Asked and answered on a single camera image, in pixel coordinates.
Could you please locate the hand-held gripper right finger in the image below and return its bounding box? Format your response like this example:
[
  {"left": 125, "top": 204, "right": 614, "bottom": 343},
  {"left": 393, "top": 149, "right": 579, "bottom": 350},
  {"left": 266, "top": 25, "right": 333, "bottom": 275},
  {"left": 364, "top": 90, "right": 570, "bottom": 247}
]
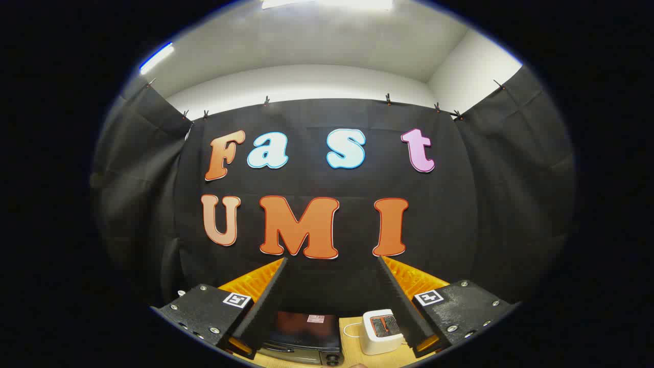
[{"left": 377, "top": 256, "right": 517, "bottom": 358}]

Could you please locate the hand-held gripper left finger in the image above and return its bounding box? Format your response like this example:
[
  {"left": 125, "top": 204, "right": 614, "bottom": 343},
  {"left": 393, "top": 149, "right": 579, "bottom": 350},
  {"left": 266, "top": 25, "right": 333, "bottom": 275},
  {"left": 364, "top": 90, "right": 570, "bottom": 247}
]
[{"left": 152, "top": 257, "right": 289, "bottom": 359}]

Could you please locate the black toaster oven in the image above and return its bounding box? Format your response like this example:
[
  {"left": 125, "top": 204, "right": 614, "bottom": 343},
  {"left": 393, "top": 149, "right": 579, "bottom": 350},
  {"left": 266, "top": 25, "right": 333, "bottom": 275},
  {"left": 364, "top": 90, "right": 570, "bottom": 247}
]
[{"left": 260, "top": 310, "right": 342, "bottom": 367}]

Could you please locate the white pop-up toaster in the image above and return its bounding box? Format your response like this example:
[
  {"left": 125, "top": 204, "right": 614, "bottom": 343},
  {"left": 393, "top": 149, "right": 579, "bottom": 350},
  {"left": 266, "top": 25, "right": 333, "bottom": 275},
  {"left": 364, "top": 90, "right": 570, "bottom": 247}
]
[{"left": 361, "top": 309, "right": 405, "bottom": 356}]

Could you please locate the row of black cloth clips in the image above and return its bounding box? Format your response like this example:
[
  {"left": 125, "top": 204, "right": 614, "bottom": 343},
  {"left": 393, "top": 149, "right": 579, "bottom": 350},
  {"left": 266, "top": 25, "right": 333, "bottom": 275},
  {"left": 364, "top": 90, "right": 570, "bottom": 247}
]
[{"left": 146, "top": 78, "right": 507, "bottom": 122}]

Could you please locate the narrow ceiling light strip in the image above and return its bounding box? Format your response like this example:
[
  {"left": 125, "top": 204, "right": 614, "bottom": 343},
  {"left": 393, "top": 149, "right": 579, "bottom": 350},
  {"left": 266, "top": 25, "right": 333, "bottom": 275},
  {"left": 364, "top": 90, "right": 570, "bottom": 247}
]
[{"left": 139, "top": 42, "right": 175, "bottom": 75}]

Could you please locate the large ceiling light panel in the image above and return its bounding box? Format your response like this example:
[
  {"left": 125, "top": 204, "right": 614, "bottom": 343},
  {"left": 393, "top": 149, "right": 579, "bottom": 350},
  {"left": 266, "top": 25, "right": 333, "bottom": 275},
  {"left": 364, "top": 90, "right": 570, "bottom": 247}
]
[{"left": 262, "top": 0, "right": 394, "bottom": 11}]

